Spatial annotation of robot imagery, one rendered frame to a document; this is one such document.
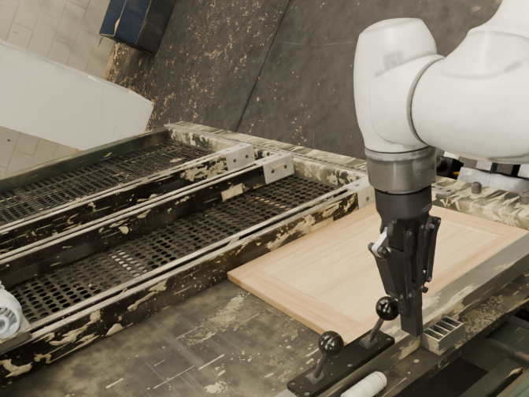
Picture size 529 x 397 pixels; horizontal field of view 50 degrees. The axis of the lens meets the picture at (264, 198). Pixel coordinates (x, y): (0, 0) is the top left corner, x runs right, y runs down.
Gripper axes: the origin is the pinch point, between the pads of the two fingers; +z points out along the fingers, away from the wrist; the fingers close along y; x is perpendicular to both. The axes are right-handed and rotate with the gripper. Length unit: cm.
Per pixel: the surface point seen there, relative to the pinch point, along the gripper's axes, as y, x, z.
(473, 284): 27.3, 8.6, 11.5
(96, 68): 151, 547, 12
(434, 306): 16.8, 9.4, 11.5
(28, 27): 96, 545, -39
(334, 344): -12.5, 3.2, 0.5
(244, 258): 6, 56, 12
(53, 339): -40, 56, 11
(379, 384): -3.9, 4.0, 13.4
